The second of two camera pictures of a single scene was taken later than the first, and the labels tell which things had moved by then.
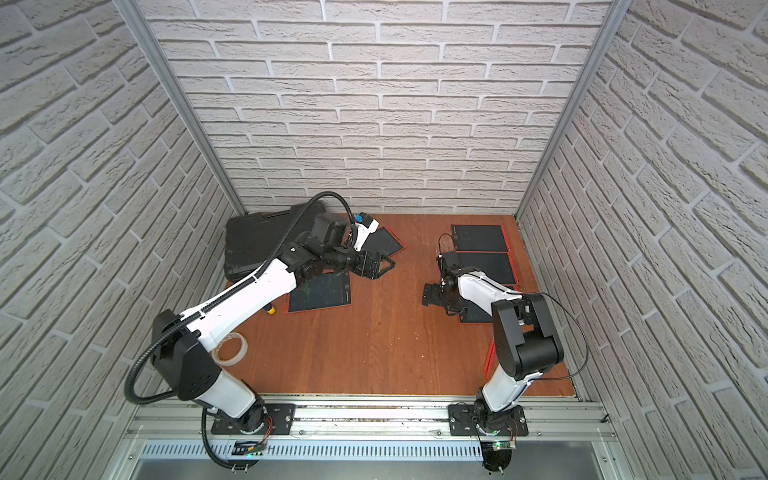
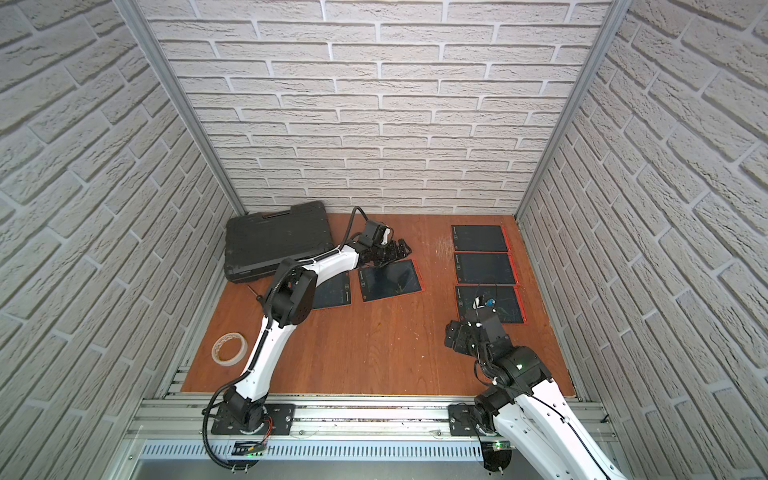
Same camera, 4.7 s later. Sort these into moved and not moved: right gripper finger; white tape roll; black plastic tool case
Moved: right gripper finger
Not moved: black plastic tool case; white tape roll
